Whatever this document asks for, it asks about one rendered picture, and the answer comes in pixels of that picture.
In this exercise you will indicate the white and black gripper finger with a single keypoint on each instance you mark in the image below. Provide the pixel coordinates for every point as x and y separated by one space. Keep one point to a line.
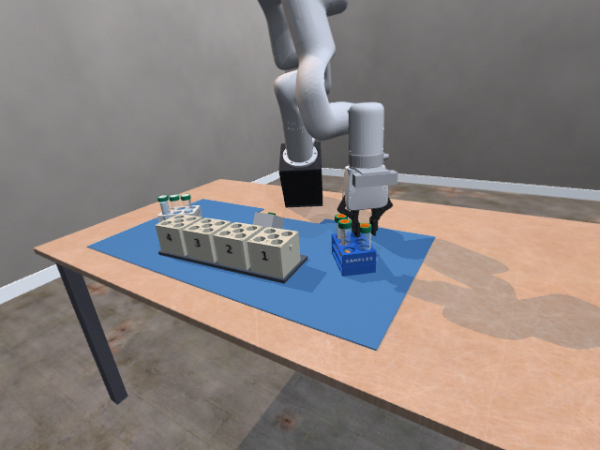
353 215
373 220

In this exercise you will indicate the blue flat mat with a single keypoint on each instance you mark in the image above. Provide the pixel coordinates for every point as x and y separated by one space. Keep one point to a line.
358 308

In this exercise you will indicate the white tube rack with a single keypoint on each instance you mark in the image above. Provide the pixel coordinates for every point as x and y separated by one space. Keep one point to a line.
196 213

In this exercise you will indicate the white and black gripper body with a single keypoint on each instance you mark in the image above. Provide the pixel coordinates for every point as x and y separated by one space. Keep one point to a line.
362 198

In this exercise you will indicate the blue tube rack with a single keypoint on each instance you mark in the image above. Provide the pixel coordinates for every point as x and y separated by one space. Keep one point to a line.
357 262

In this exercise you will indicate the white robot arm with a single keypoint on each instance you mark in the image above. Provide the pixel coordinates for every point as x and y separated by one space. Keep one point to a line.
302 94

